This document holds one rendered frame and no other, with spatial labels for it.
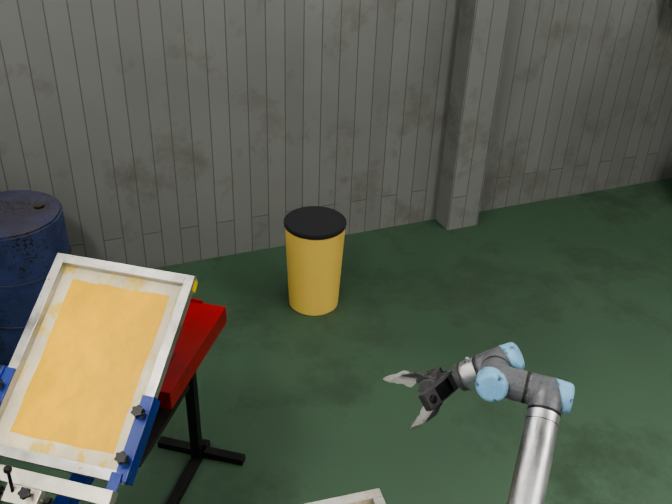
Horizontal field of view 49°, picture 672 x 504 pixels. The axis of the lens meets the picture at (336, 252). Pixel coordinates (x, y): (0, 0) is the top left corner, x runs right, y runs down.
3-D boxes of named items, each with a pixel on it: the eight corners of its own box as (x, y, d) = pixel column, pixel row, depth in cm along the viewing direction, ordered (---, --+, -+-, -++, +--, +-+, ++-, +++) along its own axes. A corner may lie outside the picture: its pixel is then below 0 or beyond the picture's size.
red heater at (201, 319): (137, 308, 357) (134, 287, 351) (227, 324, 348) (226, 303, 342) (69, 391, 306) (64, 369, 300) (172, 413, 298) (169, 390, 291)
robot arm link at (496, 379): (525, 381, 166) (529, 362, 176) (476, 369, 170) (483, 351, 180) (519, 412, 169) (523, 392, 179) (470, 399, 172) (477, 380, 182)
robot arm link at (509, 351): (509, 347, 177) (513, 335, 185) (469, 363, 182) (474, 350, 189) (524, 375, 178) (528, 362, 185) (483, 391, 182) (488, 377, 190)
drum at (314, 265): (327, 280, 562) (329, 201, 527) (353, 310, 530) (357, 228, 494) (275, 293, 546) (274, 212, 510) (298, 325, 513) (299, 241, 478)
